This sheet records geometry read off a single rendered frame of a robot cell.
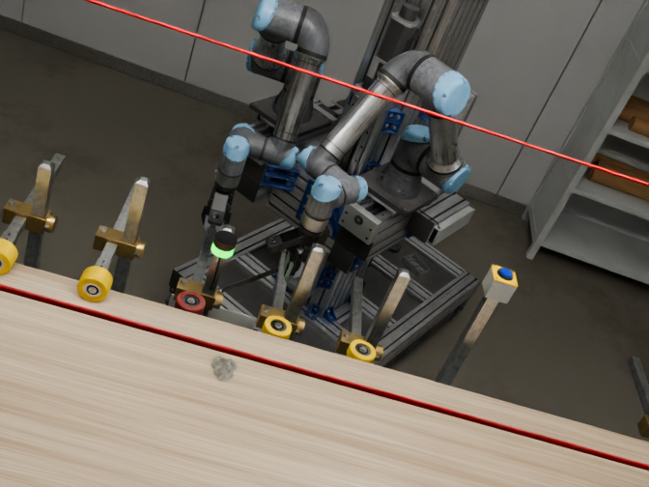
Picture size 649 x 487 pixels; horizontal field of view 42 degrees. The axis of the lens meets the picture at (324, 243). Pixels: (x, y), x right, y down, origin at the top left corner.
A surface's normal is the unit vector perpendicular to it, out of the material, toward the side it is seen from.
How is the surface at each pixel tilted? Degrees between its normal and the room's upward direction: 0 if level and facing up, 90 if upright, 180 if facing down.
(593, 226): 0
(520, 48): 90
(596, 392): 0
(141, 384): 0
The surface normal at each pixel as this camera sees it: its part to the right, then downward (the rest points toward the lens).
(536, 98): -0.14, 0.56
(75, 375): 0.31, -0.76
